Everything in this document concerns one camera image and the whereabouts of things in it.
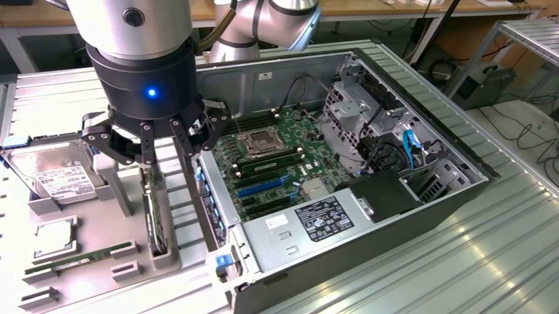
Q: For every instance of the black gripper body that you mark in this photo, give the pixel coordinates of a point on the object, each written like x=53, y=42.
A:
x=145, y=81

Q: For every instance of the graphics card with metal bracket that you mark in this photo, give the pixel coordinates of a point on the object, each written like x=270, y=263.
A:
x=153, y=212

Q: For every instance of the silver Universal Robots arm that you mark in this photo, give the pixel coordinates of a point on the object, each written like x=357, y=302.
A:
x=132, y=32

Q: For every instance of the silver hard disk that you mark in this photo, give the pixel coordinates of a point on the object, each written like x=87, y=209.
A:
x=57, y=167

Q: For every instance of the green RAM stick in slot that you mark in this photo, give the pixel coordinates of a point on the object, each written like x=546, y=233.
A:
x=266, y=166

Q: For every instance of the hard disk drive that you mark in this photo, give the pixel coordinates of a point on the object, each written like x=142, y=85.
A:
x=15, y=143

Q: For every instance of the blue expansion slot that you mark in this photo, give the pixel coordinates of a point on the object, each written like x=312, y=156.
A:
x=258, y=188

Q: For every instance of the green motherboard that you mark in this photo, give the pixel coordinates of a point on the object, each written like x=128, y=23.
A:
x=320, y=150

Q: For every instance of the grey plastic parts rack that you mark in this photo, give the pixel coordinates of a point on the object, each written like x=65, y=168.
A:
x=101, y=229

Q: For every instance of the perforated metal disk bay cage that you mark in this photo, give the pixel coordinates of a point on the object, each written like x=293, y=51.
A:
x=345, y=144

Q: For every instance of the silver chipset heatsink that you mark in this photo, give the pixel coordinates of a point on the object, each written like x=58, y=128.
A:
x=317, y=189

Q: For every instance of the silver CPU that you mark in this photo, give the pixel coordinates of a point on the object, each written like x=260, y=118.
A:
x=54, y=238

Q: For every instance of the grey power supply unit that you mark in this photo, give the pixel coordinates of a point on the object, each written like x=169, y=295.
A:
x=280, y=242

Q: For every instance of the blue case latch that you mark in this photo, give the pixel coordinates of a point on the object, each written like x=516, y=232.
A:
x=224, y=261

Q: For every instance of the open black PC case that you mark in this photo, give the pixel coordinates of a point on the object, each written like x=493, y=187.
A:
x=437, y=209

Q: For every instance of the black slanted stand pole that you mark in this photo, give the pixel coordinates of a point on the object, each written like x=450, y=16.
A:
x=440, y=29

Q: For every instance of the white boxes on desk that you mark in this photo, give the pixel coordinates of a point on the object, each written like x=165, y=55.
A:
x=422, y=2

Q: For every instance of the grey and black equipment box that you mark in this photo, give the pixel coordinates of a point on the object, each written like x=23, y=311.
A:
x=485, y=85

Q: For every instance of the CPU socket with metal frame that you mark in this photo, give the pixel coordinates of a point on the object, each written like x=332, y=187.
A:
x=260, y=142

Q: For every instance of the aluminium slat frame table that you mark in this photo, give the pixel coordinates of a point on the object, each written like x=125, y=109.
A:
x=533, y=36

